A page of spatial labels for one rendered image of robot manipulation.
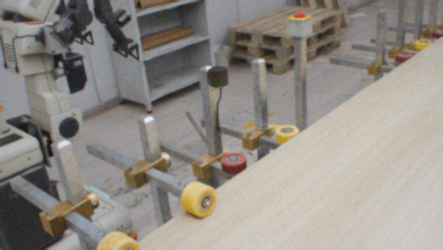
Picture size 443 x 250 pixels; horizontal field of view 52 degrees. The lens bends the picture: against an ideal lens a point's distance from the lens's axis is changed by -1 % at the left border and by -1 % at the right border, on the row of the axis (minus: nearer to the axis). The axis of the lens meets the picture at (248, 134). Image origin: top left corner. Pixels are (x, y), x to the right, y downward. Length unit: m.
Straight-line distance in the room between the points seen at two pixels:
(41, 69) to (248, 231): 1.40
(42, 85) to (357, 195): 1.53
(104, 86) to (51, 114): 2.18
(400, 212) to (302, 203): 0.24
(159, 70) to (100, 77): 0.67
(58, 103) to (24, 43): 0.32
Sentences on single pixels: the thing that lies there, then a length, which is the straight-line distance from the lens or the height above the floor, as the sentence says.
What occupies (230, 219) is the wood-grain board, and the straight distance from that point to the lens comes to 1.16.
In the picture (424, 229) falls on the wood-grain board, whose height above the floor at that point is 0.90.
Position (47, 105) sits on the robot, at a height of 0.86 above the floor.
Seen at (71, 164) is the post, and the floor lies 1.08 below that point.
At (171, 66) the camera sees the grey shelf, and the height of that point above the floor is 0.17.
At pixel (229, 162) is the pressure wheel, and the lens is 1.39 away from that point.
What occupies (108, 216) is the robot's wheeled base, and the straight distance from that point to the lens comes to 2.39.
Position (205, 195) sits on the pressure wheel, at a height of 0.96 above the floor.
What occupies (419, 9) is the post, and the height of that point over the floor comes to 1.01.
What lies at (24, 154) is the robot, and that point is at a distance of 2.06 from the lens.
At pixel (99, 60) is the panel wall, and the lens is 4.33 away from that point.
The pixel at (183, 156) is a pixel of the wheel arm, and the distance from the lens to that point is 1.57.
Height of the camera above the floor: 1.60
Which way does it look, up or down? 26 degrees down
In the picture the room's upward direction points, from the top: 4 degrees counter-clockwise
